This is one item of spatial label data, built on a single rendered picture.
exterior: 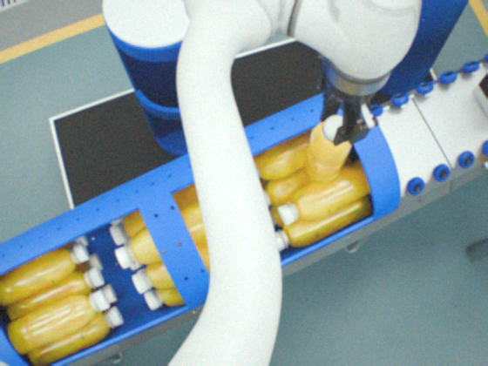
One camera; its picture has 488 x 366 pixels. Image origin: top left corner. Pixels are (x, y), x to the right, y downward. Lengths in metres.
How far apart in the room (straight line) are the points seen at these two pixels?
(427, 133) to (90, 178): 1.30
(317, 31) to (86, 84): 2.04
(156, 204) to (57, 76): 1.64
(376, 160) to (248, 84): 1.27
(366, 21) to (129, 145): 1.79
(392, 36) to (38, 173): 2.08
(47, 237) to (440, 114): 0.97
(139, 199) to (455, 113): 0.82
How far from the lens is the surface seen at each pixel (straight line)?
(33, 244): 1.20
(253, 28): 0.66
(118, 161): 2.33
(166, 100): 2.37
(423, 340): 2.41
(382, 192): 1.20
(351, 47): 0.67
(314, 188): 1.22
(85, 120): 2.42
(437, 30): 1.98
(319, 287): 2.35
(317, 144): 1.05
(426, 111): 1.56
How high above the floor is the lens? 2.32
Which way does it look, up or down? 75 degrees down
